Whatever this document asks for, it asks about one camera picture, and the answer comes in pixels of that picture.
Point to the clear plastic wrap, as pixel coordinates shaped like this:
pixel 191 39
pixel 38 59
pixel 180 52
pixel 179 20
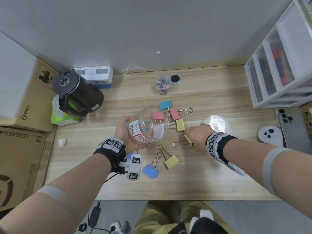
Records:
pixel 136 69

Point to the large clear plastic lid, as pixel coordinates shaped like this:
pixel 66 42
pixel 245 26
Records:
pixel 219 121

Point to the person's right forearm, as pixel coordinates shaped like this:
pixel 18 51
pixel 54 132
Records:
pixel 243 155

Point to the white round controller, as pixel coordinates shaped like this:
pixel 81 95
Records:
pixel 269 135

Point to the large clear plastic jar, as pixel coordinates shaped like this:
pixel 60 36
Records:
pixel 139 134

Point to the person's olive trousers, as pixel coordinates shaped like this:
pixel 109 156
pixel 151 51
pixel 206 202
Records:
pixel 158 216

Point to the white and blue box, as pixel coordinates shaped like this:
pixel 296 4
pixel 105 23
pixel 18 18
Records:
pixel 102 75

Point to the big brown box black logo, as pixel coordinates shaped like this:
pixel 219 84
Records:
pixel 17 168

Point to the black power adapter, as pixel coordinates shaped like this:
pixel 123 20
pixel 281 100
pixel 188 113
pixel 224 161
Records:
pixel 94 213

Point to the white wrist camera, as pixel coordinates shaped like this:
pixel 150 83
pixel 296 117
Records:
pixel 135 168
pixel 239 171

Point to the person's left hand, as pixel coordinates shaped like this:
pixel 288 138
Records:
pixel 123 136

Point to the large yellow binder clip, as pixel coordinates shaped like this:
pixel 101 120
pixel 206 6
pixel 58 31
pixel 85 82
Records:
pixel 180 124
pixel 171 161

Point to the green tissue pack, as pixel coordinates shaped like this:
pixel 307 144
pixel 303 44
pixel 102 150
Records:
pixel 63 120

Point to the small clear plastic jar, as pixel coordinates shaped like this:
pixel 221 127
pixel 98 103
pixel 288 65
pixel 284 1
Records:
pixel 162 88

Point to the yellow patterned box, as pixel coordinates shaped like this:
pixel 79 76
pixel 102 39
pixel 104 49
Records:
pixel 307 119

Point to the large blue binder clip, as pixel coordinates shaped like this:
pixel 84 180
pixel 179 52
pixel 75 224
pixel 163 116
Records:
pixel 149 171
pixel 130 155

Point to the white power strip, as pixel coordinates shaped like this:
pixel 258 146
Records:
pixel 117 226

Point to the black waist pouch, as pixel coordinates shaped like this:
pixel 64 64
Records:
pixel 179 229

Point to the silver smartphone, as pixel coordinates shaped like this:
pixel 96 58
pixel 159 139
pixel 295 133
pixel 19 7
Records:
pixel 292 129

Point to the crumpled white paper ball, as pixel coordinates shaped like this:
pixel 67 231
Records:
pixel 62 142

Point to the large pink binder clip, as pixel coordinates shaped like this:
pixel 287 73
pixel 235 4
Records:
pixel 174 114
pixel 157 116

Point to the person's black white shoe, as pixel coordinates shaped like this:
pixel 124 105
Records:
pixel 202 225

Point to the brown cardboard box white top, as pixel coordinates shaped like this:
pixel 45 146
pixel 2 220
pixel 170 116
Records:
pixel 14 82

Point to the black electric kettle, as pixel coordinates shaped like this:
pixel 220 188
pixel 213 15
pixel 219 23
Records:
pixel 85 95

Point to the white plastic drawer organiser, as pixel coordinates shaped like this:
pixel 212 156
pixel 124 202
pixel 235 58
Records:
pixel 287 26

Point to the person's right hand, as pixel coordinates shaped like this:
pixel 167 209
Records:
pixel 197 136

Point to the person's left forearm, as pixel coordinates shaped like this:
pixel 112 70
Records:
pixel 80 182

